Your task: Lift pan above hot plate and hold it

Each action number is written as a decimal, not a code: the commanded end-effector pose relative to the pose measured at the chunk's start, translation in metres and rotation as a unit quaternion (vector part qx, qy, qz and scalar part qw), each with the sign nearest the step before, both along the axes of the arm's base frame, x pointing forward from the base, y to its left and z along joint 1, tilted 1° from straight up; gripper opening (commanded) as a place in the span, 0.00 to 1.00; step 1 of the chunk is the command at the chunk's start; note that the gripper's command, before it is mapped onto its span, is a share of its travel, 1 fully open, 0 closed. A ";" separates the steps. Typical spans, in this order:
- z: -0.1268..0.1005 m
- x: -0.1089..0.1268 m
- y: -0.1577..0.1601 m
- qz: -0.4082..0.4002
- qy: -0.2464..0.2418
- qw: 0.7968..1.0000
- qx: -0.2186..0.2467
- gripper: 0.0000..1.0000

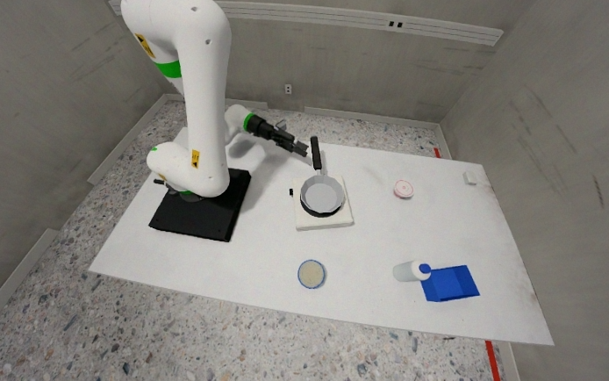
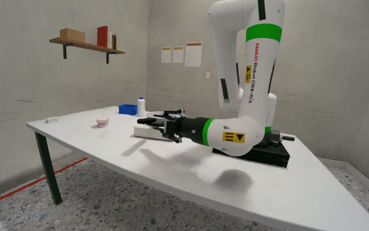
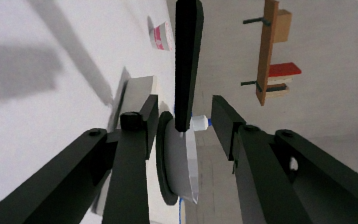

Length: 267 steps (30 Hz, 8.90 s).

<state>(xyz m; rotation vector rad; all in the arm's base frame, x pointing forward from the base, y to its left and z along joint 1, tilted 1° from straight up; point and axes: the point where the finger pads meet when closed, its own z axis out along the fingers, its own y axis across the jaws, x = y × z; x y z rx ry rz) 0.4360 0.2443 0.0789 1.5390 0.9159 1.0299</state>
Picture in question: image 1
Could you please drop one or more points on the blue open tray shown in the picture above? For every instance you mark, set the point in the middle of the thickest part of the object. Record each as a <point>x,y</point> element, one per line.
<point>451,283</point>

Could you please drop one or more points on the white and red yogurt cup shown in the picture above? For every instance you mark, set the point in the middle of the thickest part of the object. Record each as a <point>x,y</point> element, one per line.
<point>402,188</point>

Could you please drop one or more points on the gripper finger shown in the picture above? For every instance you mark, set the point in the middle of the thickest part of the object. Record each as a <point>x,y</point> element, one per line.
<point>289,138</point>
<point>287,146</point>

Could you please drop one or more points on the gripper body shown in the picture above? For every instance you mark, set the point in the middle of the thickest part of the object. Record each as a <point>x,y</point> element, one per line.
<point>265,131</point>

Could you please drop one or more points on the black-handled frying pan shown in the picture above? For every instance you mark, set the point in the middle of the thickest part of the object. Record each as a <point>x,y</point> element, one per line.
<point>321,193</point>

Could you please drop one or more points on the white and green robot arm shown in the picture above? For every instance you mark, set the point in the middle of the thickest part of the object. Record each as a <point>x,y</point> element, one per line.
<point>199,30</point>

